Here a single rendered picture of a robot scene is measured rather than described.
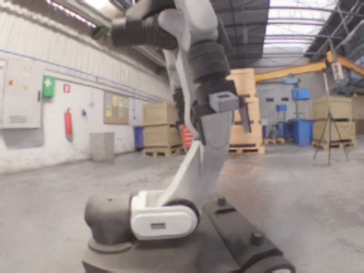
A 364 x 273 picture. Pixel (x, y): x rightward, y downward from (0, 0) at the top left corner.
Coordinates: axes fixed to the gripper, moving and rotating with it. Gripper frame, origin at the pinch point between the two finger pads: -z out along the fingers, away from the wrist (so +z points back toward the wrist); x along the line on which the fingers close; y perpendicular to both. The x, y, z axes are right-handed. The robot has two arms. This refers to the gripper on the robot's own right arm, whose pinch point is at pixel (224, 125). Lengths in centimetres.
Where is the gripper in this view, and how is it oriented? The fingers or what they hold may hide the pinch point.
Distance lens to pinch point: 40.5
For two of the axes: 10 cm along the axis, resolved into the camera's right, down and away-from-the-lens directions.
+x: 9.6, -2.4, 1.2
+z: -2.4, -9.7, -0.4
